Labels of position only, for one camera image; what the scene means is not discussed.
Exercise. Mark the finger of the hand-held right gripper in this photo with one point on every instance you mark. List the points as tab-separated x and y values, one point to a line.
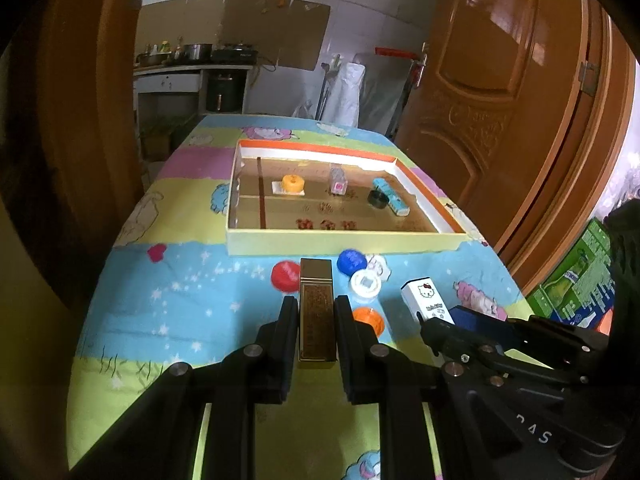
450	342
480	322

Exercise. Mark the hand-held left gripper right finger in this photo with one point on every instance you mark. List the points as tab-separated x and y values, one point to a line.
345	330

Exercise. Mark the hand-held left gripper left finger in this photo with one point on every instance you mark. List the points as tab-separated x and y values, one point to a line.
290	330

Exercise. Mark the orange bottle cap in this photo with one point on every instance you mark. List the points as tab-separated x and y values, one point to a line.
370	322

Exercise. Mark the gold small box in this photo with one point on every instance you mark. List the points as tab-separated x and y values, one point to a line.
317	310

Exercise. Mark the white cartoon cat box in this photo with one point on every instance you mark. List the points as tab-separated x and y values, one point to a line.
427	300

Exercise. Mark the white bottle cap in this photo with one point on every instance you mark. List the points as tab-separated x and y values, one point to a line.
365	286

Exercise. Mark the red bottle cap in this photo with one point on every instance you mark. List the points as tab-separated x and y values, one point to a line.
286	276

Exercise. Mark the blue bottle cap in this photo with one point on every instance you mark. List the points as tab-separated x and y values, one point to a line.
351	261

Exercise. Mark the shallow cardboard box tray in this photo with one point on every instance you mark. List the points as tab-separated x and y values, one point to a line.
340	220

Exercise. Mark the black bottle cap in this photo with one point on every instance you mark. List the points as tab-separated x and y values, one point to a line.
378	199

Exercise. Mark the teal small box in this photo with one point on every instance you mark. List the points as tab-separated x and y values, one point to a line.
392	197

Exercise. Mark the clear plastic box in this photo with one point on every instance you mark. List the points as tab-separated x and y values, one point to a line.
338	180

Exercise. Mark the person's right forearm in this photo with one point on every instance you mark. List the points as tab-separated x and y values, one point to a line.
625	270

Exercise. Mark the large green carton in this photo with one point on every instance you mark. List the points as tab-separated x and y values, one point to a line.
575	280

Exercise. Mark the clear plastic bag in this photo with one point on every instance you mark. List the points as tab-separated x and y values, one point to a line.
306	110

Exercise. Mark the white rolled sheet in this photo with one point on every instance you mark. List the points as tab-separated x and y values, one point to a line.
346	95

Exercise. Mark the brown wooden door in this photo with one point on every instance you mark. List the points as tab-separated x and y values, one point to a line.
490	85

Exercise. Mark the clear plastic sheeting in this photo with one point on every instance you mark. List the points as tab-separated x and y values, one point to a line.
387	95

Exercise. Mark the black air fryer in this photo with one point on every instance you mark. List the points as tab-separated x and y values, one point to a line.
224	92

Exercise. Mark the metal door hinge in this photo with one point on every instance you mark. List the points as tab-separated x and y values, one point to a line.
590	77

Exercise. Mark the kitchen counter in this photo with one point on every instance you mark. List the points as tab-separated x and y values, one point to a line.
165	85

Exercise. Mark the black stove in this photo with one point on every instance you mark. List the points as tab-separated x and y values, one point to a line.
235	55

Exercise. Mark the red paper strip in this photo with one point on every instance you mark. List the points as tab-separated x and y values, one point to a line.
395	53

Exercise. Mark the steel pot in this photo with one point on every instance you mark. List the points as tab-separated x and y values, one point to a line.
197	51

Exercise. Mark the wooden door frame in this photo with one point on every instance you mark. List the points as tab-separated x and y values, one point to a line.
575	185

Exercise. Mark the dark wooden door post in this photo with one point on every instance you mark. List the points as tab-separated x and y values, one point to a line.
90	135

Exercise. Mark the cardboard wall panels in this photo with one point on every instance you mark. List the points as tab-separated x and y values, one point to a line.
250	30

